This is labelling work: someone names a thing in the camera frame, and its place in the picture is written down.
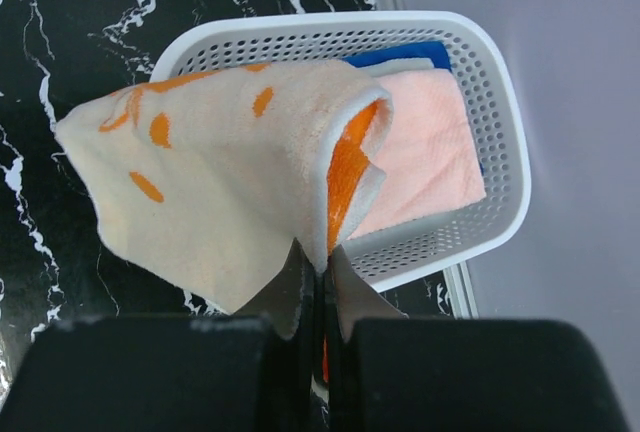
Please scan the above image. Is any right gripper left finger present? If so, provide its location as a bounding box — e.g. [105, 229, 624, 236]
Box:
[236, 241, 315, 431]

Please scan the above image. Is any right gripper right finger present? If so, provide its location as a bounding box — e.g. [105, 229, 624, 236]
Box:
[324, 246, 407, 431]

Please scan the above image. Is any orange fox pattern towel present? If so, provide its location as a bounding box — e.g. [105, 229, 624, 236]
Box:
[53, 60, 395, 383]

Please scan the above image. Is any white perforated plastic basket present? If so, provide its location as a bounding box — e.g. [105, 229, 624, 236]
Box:
[151, 11, 531, 291]

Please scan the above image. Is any pink folded towel in basket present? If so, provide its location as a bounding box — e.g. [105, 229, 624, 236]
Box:
[351, 66, 486, 239]

